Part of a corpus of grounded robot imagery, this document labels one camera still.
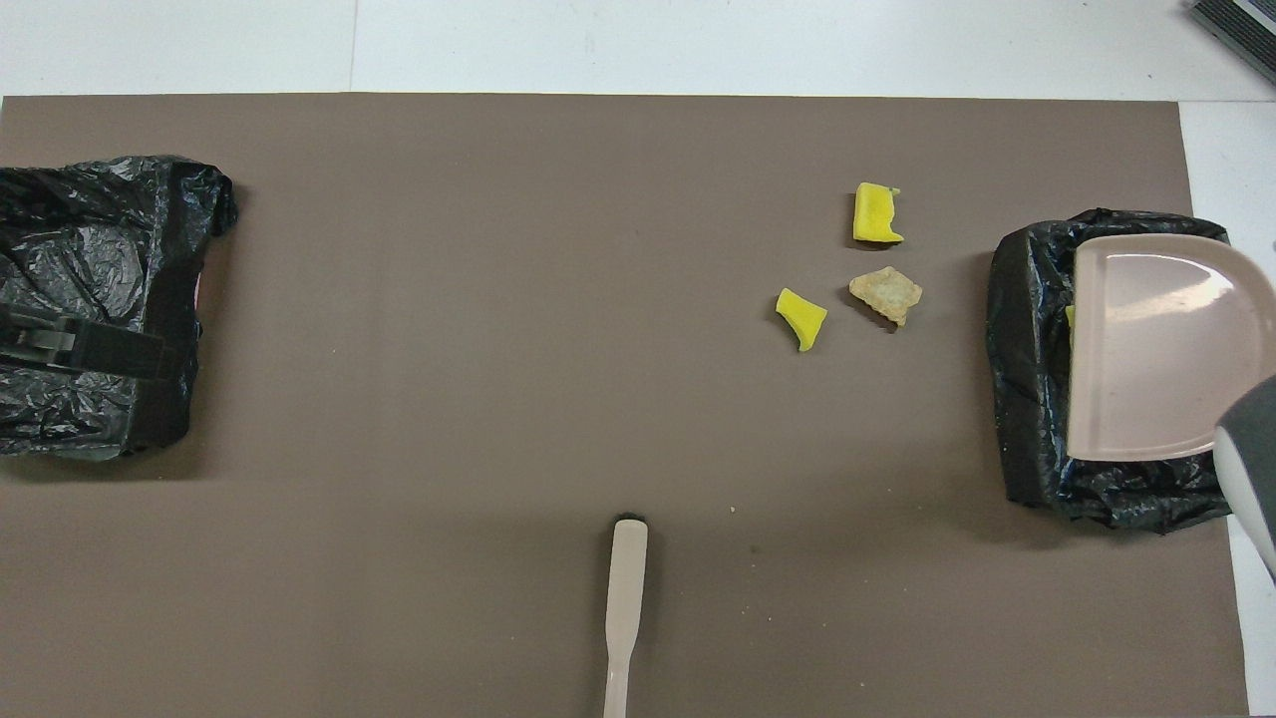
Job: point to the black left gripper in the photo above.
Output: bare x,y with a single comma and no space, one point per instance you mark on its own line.
40,342

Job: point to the beige hand brush black bristles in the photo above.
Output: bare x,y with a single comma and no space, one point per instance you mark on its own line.
626,588

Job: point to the small yellow sponge wedge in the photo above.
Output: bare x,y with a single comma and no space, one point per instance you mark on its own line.
802,319

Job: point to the notched yellow sponge piece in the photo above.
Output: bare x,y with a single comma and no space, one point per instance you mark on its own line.
875,214

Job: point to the pale toast piece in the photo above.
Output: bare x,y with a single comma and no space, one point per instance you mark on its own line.
886,294

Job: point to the beige plastic dustpan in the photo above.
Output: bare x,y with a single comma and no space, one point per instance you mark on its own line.
1156,349

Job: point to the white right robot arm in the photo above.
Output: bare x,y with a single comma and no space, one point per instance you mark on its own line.
1251,449

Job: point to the black bag lined bin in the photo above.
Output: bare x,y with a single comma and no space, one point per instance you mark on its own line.
100,249
1032,379

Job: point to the brown table mat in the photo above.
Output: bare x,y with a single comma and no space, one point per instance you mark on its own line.
498,399

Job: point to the dark ribbed grille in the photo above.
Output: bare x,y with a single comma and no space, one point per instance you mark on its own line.
1238,28

